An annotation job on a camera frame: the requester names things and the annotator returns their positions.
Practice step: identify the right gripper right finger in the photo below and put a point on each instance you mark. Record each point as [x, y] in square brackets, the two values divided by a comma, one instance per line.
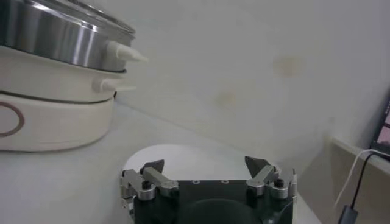
[265, 179]

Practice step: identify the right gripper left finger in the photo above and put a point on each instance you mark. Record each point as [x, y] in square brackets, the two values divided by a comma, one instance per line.
[152, 179]

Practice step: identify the stainless steel steamer basket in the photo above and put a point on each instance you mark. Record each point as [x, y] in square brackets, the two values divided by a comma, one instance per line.
[55, 42]

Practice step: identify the white round plate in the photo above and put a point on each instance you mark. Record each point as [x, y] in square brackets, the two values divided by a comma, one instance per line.
[189, 161]

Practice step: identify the white side desk with label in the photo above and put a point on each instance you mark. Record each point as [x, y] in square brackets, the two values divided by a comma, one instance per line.
[323, 182]

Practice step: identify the cream electric cooker pot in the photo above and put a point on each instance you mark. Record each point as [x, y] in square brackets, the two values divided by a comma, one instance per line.
[61, 128]

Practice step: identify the grey laptop with bright screen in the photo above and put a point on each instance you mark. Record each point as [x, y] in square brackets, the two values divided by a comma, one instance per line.
[384, 134]

